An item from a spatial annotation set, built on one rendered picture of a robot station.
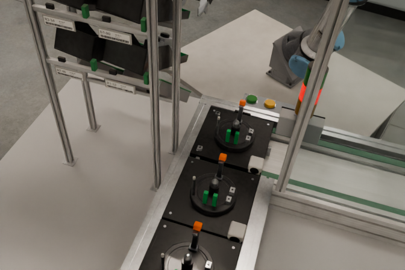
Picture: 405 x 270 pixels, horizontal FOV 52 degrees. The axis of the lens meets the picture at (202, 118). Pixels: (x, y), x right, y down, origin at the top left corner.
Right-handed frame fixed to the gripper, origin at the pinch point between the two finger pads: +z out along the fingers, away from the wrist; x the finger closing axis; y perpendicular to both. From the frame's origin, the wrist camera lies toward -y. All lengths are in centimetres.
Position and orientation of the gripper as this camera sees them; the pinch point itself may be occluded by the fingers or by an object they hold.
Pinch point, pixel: (186, 8)
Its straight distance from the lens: 141.3
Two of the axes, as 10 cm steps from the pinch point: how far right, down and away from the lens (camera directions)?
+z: -4.4, 8.5, -2.9
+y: 1.4, 3.8, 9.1
